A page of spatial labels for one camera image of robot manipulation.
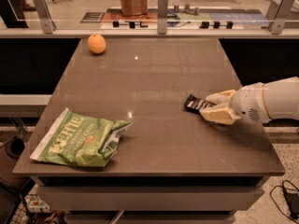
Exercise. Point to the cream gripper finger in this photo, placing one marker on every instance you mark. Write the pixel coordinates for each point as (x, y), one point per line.
(222, 114)
(221, 97)

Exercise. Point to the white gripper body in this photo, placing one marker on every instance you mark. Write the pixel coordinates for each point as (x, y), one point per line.
(248, 104)

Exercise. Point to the black rxbar chocolate bar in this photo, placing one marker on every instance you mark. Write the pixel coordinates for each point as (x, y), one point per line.
(194, 104)

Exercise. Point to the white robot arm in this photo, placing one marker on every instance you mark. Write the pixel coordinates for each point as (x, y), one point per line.
(281, 99)

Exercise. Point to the orange fruit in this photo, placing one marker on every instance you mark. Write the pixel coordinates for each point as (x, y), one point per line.
(96, 44)

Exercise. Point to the green kettle chips bag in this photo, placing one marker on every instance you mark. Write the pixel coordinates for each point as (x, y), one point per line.
(80, 141)

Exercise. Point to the grey table drawer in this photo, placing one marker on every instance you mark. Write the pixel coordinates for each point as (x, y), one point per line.
(150, 198)

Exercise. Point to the black round bin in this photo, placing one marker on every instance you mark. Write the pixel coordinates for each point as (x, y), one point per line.
(14, 148)

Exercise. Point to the right metal glass bracket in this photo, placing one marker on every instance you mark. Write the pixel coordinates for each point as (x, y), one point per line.
(278, 23)

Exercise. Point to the black power adapter with cable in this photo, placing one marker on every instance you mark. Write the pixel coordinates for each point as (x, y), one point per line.
(291, 197)

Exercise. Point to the left metal glass bracket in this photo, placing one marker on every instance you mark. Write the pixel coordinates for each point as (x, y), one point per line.
(46, 21)

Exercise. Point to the wire basket with items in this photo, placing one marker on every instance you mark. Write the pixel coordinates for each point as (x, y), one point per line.
(33, 210)

